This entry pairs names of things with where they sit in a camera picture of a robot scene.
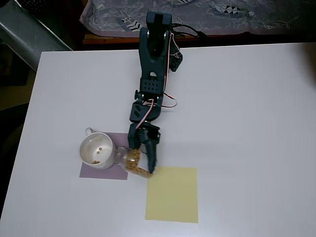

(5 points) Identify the white ceramic mug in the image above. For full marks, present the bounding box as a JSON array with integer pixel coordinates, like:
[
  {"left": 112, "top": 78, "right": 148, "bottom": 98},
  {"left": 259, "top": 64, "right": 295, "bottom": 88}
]
[{"left": 79, "top": 127, "right": 118, "bottom": 170}]

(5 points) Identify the red and white wire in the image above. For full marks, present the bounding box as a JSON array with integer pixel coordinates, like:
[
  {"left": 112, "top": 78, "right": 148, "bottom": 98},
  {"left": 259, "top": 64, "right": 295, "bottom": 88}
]
[{"left": 135, "top": 31, "right": 179, "bottom": 130}]

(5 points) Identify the black cable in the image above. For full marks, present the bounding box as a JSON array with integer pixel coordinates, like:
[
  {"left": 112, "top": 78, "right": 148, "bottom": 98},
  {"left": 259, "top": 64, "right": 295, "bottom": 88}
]
[{"left": 171, "top": 23, "right": 208, "bottom": 39}]

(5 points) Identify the silver foil duct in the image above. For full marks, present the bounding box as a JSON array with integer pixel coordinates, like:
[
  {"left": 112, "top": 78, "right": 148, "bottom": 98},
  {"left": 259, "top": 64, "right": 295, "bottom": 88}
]
[{"left": 0, "top": 0, "right": 74, "bottom": 72}]

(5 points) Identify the grey leaf-patterned cloth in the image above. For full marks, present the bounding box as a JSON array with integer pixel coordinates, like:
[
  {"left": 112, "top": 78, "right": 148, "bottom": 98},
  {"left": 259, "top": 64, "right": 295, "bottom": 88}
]
[{"left": 79, "top": 0, "right": 316, "bottom": 38}]

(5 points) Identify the black mesh panel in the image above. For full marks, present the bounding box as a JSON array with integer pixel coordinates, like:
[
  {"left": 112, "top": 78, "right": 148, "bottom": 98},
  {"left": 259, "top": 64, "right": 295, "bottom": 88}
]
[{"left": 17, "top": 0, "right": 84, "bottom": 20}]

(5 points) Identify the purple paper sheet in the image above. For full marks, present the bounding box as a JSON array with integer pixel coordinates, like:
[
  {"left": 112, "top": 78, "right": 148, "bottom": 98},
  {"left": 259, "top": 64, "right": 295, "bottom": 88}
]
[{"left": 79, "top": 132, "right": 129, "bottom": 180}]

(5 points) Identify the yellow paper sheet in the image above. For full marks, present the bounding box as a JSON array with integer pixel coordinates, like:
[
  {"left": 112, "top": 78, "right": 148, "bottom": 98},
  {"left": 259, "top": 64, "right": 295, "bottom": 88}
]
[{"left": 145, "top": 165, "right": 199, "bottom": 224}]

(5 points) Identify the glass jar of beans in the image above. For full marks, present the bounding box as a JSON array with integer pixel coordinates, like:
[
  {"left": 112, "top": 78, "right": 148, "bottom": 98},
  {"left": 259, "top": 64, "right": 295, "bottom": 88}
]
[{"left": 116, "top": 146, "right": 154, "bottom": 180}]

